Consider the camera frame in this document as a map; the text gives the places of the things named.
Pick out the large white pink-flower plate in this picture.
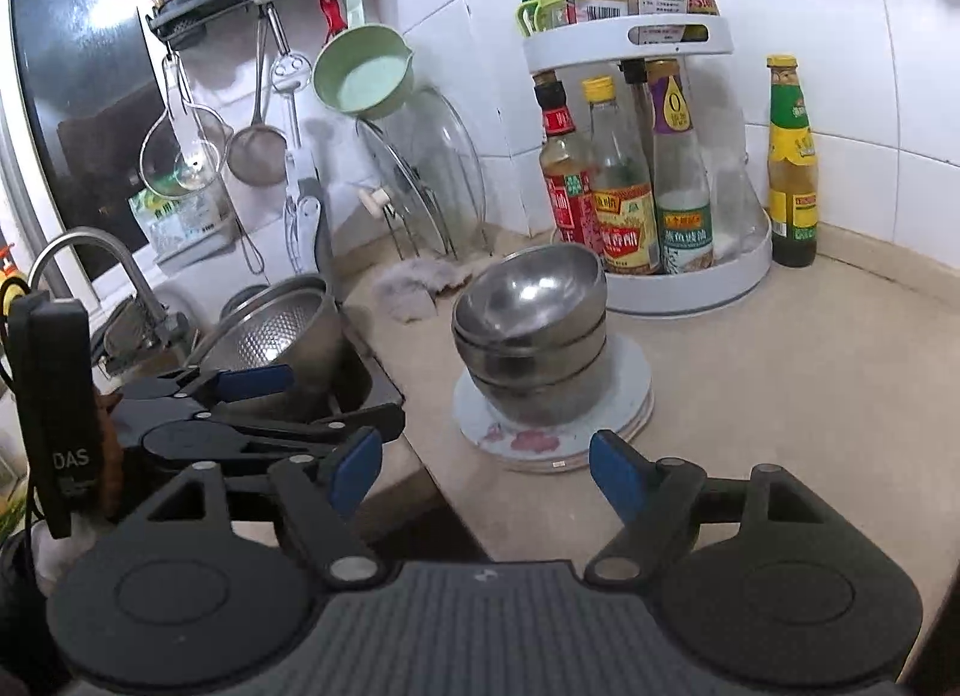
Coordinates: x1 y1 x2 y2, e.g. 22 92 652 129
452 334 654 473

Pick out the white plate colourful floral rim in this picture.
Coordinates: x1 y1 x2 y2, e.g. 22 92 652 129
501 398 654 475

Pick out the steel colander bowl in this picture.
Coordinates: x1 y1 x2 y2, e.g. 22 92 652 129
187 274 347 423

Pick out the chrome sink faucet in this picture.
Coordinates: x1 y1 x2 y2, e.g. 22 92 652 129
28 226 197 377

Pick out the grey dish rag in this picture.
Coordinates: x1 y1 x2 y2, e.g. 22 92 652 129
373 257 491 324

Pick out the green label fish soy bottle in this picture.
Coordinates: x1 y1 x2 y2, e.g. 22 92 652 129
647 59 715 275

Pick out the yellow cap vinegar bottle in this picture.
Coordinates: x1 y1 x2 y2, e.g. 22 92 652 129
581 75 661 275

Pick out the glass pot lid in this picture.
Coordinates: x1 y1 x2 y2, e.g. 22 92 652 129
355 86 487 233

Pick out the green plastic ladle cup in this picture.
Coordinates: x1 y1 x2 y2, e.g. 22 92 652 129
313 23 415 121

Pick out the yellow green oyster sauce bottle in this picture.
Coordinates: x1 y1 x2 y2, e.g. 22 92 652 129
766 54 818 269

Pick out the red label soy sauce bottle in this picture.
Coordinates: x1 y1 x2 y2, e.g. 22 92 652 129
534 72 604 254

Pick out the dark window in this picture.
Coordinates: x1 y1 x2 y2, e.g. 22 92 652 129
11 0 163 253

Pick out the white two-tier rotating rack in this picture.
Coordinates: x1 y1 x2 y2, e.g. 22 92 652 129
524 13 771 319

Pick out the wire mesh strainer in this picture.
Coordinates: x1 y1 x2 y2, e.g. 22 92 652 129
226 13 286 187

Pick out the white handled peeler tool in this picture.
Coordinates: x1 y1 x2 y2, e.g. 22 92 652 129
262 4 324 275

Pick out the black wall shelf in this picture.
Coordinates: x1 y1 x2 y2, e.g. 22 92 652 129
143 0 256 51

